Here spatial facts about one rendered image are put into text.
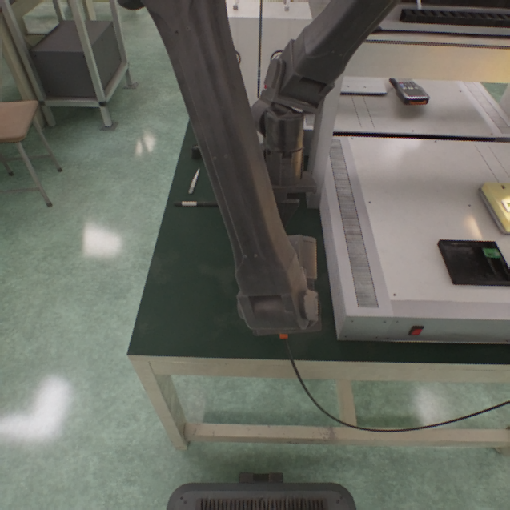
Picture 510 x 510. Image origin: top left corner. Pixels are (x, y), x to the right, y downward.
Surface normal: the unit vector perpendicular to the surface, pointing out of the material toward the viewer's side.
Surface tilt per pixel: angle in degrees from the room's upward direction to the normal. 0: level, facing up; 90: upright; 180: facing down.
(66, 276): 0
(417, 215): 0
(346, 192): 0
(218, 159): 75
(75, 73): 90
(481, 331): 90
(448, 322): 90
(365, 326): 90
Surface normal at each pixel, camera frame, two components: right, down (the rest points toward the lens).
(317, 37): -0.84, -0.07
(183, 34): -0.32, 0.51
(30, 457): 0.02, -0.66
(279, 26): -0.02, 0.75
